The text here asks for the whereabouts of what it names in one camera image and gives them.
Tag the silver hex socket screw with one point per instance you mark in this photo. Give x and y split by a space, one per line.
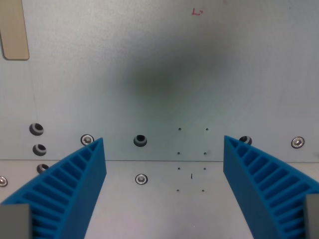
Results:
87 139
141 179
2 181
297 142

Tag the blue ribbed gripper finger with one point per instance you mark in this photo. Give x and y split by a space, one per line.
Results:
74 179
246 174

